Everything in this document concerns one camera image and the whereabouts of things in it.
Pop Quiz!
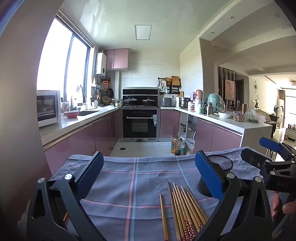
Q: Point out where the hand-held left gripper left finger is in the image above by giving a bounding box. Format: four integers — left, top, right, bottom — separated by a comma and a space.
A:
26, 152, 107, 241

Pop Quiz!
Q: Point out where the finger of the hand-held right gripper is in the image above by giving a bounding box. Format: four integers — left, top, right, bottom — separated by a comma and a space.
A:
242, 148, 296, 179
259, 137, 296, 160

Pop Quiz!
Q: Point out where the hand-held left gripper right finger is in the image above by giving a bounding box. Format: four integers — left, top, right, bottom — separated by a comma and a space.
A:
192, 151, 274, 241

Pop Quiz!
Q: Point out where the black mesh utensil holder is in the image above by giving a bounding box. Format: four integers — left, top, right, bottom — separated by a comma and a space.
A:
197, 155, 234, 198

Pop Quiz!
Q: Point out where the bundle of gold chopsticks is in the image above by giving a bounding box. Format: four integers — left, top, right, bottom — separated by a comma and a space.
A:
167, 180, 208, 241

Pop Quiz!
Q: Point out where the person's right hand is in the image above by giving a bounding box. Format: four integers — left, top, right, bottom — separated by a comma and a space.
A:
271, 193, 296, 219

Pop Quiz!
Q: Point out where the dark dining chair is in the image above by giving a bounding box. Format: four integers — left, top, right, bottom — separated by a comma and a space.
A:
266, 113, 282, 131

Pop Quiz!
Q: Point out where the plastic bag pile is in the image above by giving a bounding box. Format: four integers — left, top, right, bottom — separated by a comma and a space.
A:
246, 110, 267, 124

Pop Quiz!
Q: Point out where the pink kitchen base cabinet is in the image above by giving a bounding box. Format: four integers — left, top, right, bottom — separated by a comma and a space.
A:
160, 110, 180, 138
195, 118, 243, 154
44, 109, 120, 173

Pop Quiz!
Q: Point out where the dark cooking oil bottle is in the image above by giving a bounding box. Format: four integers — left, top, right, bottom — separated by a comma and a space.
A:
175, 138, 186, 156

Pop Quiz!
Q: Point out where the blue plaid tablecloth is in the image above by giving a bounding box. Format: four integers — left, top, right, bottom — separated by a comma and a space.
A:
17, 146, 278, 241

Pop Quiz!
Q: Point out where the clear plastic food container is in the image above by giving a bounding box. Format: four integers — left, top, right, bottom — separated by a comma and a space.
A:
233, 111, 246, 122

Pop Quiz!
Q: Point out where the yellow cooking oil bottle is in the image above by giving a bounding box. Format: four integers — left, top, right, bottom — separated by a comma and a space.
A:
171, 136, 180, 155

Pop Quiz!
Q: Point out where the black integrated stove oven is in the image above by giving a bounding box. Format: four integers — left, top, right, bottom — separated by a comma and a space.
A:
122, 88, 161, 142

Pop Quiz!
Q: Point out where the mint green appliance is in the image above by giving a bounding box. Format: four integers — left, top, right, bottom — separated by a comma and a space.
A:
206, 93, 224, 112

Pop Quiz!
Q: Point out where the white countertop oven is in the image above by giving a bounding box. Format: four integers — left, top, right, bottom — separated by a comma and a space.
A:
36, 90, 62, 128

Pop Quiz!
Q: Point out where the black wok glass lid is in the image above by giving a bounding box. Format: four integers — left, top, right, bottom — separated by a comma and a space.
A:
124, 96, 139, 107

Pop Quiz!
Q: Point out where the grey refrigerator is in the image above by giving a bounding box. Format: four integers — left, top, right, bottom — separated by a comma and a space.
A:
0, 0, 55, 209

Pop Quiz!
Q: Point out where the kitchen window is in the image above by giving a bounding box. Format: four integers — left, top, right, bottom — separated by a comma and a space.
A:
36, 14, 94, 99

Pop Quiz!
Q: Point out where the ceiling light panel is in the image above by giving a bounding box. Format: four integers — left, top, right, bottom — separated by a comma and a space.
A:
135, 25, 152, 40

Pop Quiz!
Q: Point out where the framed wall picture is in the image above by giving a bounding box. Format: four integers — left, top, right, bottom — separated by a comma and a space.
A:
225, 79, 236, 101

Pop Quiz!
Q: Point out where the black wall rack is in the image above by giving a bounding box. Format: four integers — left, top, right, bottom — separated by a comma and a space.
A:
158, 76, 181, 94

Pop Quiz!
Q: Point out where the white wall water heater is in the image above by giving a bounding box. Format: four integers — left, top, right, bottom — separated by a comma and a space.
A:
95, 52, 107, 75

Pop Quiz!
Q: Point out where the pink wall cabinet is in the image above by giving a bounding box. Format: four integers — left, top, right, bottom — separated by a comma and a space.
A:
103, 48, 130, 70

